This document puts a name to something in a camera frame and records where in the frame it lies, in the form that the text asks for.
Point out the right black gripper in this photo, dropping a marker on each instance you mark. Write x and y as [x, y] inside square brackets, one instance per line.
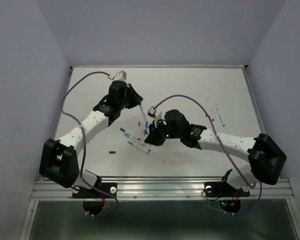
[154, 138]

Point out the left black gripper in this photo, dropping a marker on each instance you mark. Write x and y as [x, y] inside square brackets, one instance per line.
[136, 99]

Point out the purple cap marker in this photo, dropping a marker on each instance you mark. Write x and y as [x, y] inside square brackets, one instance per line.
[143, 113]

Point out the dark red cap marker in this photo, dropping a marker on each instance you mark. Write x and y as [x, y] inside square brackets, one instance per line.
[210, 113]

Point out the grey cap marker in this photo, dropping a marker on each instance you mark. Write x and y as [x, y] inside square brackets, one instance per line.
[218, 115]

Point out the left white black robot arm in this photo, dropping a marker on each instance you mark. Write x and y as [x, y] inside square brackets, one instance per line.
[59, 160]

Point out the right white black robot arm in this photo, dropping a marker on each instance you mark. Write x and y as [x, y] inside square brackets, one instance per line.
[203, 138]

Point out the pink cap marker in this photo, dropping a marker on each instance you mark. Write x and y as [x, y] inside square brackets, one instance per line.
[141, 131]

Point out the dark green cap marker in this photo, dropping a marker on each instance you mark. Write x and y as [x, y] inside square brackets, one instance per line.
[124, 131]

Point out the light blue cap marker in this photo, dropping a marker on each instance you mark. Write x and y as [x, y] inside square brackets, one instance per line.
[134, 139]

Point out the teal green cap marker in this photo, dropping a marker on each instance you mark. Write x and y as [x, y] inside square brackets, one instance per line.
[137, 147]

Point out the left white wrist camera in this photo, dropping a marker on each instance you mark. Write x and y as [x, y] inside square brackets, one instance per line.
[119, 76]

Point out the aluminium front rail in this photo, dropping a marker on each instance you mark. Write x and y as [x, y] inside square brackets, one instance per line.
[133, 189]

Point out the aluminium rail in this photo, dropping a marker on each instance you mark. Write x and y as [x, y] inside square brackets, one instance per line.
[133, 189]
[261, 117]

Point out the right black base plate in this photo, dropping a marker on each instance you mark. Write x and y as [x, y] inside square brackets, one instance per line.
[228, 197]

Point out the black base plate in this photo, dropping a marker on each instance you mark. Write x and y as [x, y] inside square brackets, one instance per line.
[97, 204]
[228, 197]

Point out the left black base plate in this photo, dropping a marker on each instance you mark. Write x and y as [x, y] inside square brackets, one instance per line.
[97, 204]

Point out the aluminium right side rail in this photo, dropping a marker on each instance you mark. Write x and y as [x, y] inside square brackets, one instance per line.
[261, 117]

